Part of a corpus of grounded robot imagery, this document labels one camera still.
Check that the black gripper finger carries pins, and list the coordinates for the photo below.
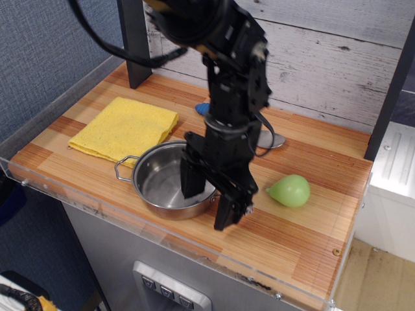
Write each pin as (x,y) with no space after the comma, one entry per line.
(192,180)
(230,210)

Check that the stainless steel two-handled pan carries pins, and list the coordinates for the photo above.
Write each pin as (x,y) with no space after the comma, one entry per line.
(156,179)

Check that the black left vertical post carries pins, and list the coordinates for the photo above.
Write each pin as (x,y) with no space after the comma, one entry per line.
(134,33)

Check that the white aluminium side block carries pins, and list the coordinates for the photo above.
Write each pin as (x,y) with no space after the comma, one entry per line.
(386,219)

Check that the blue-handled metal spoon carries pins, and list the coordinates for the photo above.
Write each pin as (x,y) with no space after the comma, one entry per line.
(267,139)

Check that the black right vertical post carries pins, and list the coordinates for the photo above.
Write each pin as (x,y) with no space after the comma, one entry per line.
(392,96)

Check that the yellow object bottom left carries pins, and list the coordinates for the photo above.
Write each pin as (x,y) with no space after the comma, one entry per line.
(47,305)

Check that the folded yellow cloth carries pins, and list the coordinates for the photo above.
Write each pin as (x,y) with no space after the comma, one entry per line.
(125,128)

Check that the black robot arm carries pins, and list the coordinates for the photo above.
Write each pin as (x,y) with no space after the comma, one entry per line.
(234,50)

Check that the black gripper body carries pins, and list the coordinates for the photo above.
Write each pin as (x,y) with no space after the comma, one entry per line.
(224,154)

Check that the silver cabinet with button panel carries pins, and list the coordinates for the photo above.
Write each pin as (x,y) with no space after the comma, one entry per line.
(137,273)

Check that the green plastic pear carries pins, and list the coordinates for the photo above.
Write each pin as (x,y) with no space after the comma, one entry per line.
(291,191)

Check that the black vertical post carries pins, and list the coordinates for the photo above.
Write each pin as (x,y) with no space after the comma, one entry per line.
(134,33)
(392,96)

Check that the clear acrylic guard rail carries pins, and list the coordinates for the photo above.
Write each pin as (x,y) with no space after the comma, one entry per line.
(295,254)

